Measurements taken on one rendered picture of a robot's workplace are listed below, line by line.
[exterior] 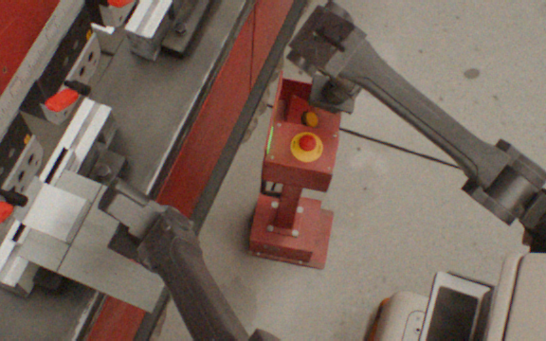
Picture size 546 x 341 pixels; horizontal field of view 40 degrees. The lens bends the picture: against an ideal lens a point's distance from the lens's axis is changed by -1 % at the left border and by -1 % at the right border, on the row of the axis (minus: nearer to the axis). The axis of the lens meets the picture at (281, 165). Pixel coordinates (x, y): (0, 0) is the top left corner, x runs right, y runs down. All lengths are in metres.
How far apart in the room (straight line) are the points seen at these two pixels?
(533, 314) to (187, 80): 0.91
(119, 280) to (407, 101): 0.60
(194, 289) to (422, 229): 1.63
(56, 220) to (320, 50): 0.61
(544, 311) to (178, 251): 0.49
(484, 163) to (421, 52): 1.65
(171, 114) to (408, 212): 1.13
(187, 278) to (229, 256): 1.43
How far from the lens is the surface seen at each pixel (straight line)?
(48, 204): 1.43
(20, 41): 1.06
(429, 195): 2.55
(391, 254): 2.46
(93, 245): 1.39
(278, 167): 1.68
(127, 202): 1.13
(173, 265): 1.01
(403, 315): 2.12
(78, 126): 1.51
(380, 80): 1.07
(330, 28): 1.08
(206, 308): 0.90
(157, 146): 1.58
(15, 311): 1.52
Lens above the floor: 2.31
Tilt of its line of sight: 67 degrees down
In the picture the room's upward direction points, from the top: 10 degrees clockwise
